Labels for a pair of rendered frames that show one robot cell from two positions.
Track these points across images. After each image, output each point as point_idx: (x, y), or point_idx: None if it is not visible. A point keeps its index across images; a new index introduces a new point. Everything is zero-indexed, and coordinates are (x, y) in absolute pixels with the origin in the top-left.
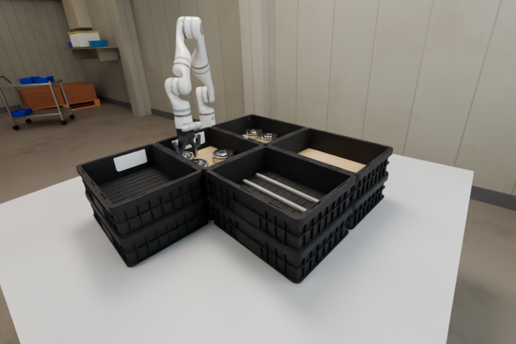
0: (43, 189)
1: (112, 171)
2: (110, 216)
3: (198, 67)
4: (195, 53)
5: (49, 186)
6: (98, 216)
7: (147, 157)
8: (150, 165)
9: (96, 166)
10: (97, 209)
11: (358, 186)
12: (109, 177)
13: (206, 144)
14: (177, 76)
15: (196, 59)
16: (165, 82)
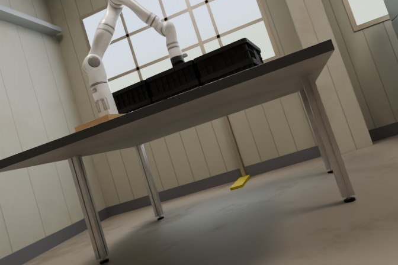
0: (265, 62)
1: (229, 57)
2: (260, 56)
3: (115, 31)
4: (115, 18)
5: (258, 65)
6: None
7: (203, 65)
8: (205, 73)
9: (235, 46)
10: (259, 61)
11: None
12: (233, 60)
13: (156, 91)
14: (157, 24)
15: (116, 23)
16: (171, 22)
